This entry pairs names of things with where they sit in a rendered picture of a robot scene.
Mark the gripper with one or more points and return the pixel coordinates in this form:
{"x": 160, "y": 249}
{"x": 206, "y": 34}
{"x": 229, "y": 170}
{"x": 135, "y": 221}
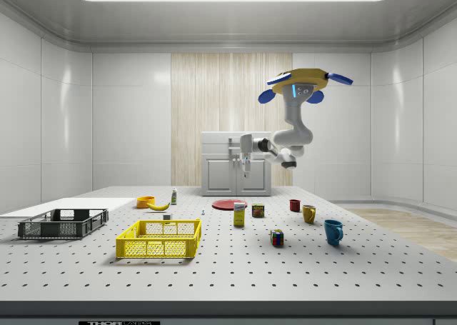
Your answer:
{"x": 245, "y": 166}

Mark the grey cube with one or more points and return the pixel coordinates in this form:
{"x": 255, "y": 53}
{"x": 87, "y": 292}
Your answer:
{"x": 167, "y": 217}

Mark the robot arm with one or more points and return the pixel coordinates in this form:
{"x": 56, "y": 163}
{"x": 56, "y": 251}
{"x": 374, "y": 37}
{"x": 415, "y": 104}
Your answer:
{"x": 293, "y": 118}

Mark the white cabinet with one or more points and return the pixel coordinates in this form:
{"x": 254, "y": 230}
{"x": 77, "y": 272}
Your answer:
{"x": 218, "y": 175}

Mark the red plate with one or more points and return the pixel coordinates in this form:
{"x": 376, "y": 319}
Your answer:
{"x": 225, "y": 205}

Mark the flat-sided can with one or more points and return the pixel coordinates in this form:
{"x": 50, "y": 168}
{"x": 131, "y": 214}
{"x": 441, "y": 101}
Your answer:
{"x": 257, "y": 210}

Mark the yellow and white box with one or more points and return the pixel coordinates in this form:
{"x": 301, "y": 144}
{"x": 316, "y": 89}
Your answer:
{"x": 239, "y": 216}

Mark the red mug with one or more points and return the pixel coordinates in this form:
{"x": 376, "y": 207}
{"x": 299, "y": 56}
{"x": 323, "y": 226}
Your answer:
{"x": 294, "y": 205}

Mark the small white bottle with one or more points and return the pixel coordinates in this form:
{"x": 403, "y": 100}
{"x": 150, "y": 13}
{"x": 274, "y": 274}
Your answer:
{"x": 174, "y": 197}

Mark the puzzle cube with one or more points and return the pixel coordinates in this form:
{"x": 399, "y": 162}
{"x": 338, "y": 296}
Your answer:
{"x": 276, "y": 238}

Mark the yellow mug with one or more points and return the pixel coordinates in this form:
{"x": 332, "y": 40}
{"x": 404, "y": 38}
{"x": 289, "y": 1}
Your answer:
{"x": 307, "y": 214}

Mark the banana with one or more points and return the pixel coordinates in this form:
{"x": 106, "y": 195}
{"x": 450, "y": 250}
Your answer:
{"x": 158, "y": 208}

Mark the yellow bowl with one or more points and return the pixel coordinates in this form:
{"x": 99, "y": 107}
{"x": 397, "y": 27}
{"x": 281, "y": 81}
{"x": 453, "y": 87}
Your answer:
{"x": 144, "y": 200}

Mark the blue mug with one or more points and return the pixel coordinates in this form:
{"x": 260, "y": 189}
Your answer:
{"x": 332, "y": 232}

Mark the yellow basket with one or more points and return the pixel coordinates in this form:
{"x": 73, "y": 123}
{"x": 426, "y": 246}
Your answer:
{"x": 153, "y": 248}

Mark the dark grey basket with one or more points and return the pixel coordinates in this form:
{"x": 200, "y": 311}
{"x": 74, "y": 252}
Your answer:
{"x": 50, "y": 229}

